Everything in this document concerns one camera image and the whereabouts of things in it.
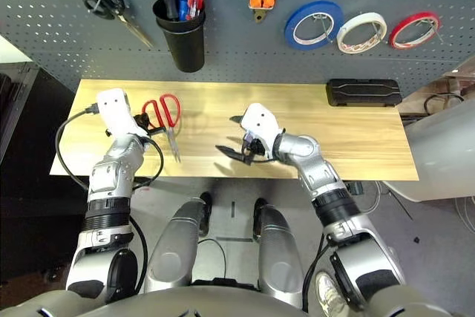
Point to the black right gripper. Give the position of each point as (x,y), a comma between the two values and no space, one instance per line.
(254,148)

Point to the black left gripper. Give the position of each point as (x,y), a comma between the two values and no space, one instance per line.
(157,130)

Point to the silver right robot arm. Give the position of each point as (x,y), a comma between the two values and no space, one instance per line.
(315,168)

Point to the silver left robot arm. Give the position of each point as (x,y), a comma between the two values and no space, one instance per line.
(111,172)

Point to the grey metal pegboard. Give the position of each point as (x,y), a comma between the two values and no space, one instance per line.
(241,53)

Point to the black plastic cup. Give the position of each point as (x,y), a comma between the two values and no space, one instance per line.
(185,49)

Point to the blue tape roll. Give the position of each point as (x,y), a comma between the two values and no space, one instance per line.
(289,31)

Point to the silver right robot leg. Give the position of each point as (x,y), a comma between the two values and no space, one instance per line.
(278,257)

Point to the silver robot leg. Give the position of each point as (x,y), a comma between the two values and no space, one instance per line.
(174,250)
(278,257)

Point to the silver left robot leg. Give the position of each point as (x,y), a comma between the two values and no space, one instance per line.
(174,250)

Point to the black plastic tool case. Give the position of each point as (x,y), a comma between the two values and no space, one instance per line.
(363,92)

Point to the white tape roll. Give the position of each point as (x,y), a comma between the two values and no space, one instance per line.
(350,49)

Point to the grey robot torso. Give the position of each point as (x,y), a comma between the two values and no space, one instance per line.
(204,304)

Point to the person's light shoe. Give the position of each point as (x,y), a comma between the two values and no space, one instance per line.
(330,294)

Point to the red tape roll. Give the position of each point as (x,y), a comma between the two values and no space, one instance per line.
(402,45)

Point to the large grey machine housing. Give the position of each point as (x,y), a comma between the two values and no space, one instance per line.
(441,153)

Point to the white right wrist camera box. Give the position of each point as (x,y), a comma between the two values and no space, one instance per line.
(259,122)

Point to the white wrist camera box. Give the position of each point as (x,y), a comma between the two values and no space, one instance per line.
(113,109)
(259,122)

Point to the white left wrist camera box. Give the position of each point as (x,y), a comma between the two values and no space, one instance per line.
(113,109)

